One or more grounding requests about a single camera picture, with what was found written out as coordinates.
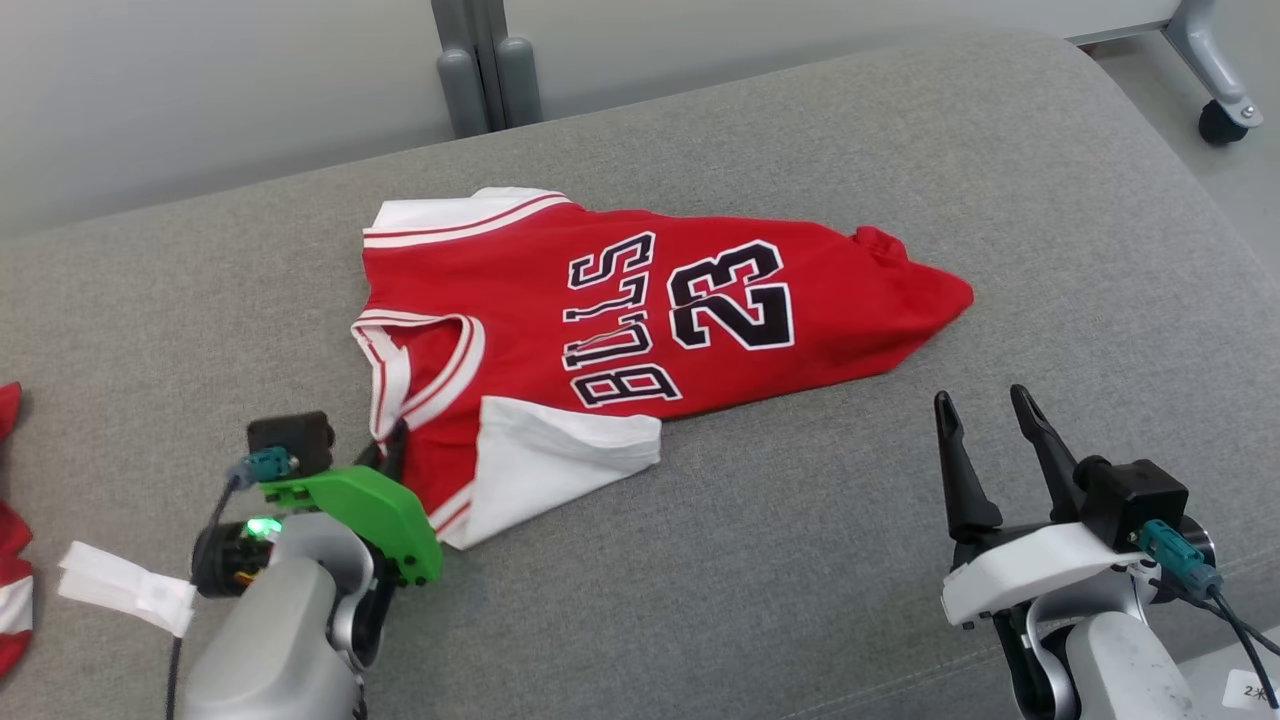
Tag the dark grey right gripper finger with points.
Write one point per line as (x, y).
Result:
(1050, 455)
(965, 490)

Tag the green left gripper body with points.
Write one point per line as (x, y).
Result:
(380, 510)

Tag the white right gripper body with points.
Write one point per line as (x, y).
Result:
(1040, 565)

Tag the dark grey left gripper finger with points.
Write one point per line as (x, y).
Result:
(396, 450)
(370, 458)

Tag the red white basketball jersey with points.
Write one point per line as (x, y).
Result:
(520, 300)

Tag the red shorts with white stripe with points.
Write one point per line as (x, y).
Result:
(10, 600)

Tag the white paper tag with writing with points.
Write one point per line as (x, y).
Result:
(1252, 690)

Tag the black caster wheel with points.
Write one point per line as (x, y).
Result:
(1220, 122)

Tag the grey caster leg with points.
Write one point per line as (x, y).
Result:
(1205, 45)

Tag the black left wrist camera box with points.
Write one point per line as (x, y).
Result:
(292, 440)

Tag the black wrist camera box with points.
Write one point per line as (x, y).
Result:
(292, 440)
(1135, 495)

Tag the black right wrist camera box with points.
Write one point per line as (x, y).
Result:
(1135, 495)

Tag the dark grey partition post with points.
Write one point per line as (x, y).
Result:
(475, 40)

